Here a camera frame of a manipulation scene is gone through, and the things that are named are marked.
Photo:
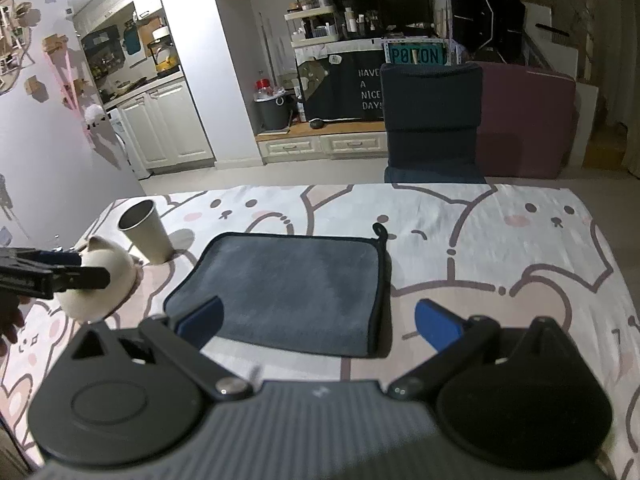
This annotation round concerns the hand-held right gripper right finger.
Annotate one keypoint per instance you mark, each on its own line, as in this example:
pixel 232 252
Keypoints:
pixel 436 324

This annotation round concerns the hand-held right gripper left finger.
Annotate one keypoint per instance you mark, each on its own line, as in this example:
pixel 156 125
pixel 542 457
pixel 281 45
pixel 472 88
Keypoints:
pixel 201 317

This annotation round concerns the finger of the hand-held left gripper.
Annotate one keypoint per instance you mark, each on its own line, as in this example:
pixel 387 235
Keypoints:
pixel 61 258
pixel 82 278

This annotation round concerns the grey towel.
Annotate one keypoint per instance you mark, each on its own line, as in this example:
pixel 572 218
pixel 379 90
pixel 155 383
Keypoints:
pixel 290 290

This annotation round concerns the person's left hand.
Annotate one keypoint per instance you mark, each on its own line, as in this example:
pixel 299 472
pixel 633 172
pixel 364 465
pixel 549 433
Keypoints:
pixel 10 317

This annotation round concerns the cream cat-ear bowl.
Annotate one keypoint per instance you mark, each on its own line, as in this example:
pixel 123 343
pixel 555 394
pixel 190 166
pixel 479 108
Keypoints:
pixel 102 292

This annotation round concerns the beige cup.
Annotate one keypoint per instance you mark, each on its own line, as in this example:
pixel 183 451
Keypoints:
pixel 147 232

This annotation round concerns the cartoon printed table cover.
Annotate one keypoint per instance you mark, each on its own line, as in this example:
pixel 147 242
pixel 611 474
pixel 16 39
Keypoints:
pixel 500 260

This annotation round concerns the white kitchen cabinet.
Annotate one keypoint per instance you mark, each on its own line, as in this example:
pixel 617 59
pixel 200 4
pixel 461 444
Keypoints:
pixel 170 125

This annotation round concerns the dark blue floor chair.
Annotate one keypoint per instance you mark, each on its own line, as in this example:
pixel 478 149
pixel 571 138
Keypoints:
pixel 432 120

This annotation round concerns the cream drawer cabinet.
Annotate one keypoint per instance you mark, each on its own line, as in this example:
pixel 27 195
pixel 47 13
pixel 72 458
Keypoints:
pixel 322 146

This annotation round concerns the grey trash bin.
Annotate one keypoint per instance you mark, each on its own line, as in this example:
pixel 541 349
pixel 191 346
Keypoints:
pixel 272 112

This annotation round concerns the black computer mouse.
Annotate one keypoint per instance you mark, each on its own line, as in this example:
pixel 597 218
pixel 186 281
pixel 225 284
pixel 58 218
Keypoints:
pixel 317 123

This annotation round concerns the white board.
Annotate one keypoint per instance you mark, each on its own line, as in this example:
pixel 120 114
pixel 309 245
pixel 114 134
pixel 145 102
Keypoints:
pixel 586 125

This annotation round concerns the black lettered cloth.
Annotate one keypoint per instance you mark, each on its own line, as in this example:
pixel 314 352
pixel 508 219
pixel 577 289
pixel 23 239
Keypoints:
pixel 345 85

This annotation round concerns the teal sign plate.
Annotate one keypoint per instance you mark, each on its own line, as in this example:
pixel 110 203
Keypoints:
pixel 416 56

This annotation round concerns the white storage rack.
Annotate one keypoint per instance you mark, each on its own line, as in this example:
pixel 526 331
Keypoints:
pixel 311 25

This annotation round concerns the black cosmetics rack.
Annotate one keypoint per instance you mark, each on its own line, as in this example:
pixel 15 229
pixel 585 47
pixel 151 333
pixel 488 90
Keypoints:
pixel 361 10

